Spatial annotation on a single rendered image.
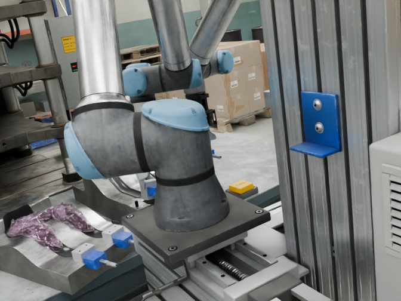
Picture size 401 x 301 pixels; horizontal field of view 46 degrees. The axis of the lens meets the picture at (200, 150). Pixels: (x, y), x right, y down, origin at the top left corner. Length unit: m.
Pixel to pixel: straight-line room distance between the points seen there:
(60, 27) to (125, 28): 6.67
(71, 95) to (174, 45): 1.10
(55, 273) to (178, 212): 0.48
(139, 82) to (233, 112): 4.16
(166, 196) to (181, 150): 0.10
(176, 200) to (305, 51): 0.35
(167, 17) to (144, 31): 7.88
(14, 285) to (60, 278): 0.17
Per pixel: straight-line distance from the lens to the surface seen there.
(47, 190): 2.12
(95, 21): 0.96
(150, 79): 1.27
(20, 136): 2.09
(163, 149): 0.85
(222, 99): 5.40
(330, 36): 0.72
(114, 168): 0.89
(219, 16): 1.32
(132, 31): 8.90
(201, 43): 1.36
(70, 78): 2.21
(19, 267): 1.41
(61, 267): 1.29
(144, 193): 1.44
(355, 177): 0.75
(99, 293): 1.42
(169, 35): 1.17
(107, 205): 1.61
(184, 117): 0.84
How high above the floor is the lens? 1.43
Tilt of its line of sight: 17 degrees down
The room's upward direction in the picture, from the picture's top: 9 degrees counter-clockwise
